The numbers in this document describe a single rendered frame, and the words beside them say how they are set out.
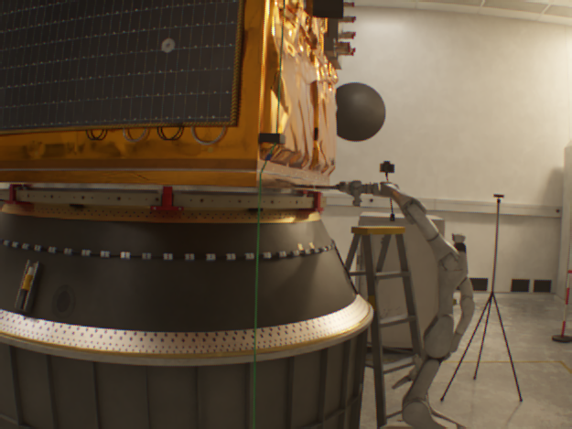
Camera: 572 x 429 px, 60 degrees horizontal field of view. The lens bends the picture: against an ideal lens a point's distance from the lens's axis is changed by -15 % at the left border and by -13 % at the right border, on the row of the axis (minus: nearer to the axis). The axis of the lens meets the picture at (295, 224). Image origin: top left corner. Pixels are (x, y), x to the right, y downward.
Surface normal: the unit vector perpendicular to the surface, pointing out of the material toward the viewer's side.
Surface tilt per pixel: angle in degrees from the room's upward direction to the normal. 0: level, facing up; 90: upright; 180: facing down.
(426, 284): 90
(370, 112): 90
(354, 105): 90
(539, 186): 90
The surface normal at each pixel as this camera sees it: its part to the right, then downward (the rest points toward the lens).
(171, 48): -0.18, 0.05
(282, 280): 0.64, -0.40
